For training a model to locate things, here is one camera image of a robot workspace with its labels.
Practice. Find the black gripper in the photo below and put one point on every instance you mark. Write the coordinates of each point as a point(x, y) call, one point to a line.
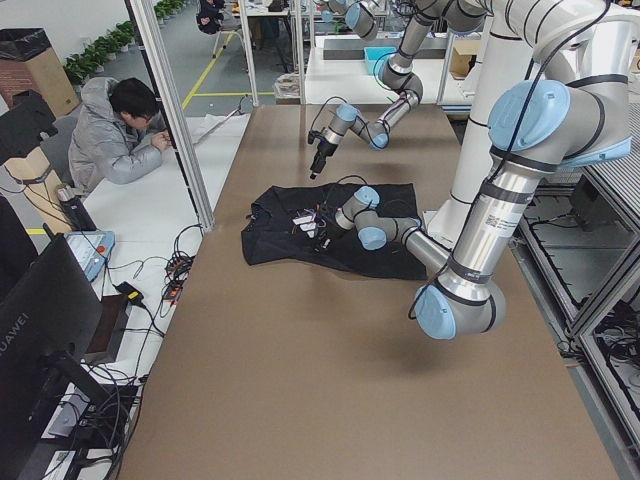
point(330, 233)
point(320, 151)

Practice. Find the black t-shirt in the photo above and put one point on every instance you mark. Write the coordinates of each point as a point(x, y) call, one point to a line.
point(285, 223)

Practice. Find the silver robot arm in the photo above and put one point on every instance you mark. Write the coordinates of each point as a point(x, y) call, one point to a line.
point(395, 73)
point(462, 298)

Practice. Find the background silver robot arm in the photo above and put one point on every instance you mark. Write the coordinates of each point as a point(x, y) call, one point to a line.
point(357, 15)

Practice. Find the blue plastic bin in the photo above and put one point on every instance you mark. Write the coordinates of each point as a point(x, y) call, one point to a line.
point(374, 57)

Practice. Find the orange power strip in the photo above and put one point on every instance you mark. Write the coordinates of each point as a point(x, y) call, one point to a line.
point(176, 273)

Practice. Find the person in grey jacket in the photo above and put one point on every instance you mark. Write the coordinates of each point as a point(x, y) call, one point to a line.
point(120, 135)

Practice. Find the teach pendant with red button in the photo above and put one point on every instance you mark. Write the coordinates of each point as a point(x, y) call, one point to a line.
point(91, 250)

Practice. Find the black Huawei monitor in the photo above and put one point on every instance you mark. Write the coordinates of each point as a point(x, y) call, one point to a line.
point(47, 323)

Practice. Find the cardboard box with black bag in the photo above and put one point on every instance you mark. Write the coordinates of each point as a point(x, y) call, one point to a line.
point(29, 62)

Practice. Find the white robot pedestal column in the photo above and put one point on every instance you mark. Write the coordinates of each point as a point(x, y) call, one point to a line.
point(550, 69)

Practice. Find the aluminium frame post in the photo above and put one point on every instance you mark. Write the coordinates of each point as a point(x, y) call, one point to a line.
point(148, 37)

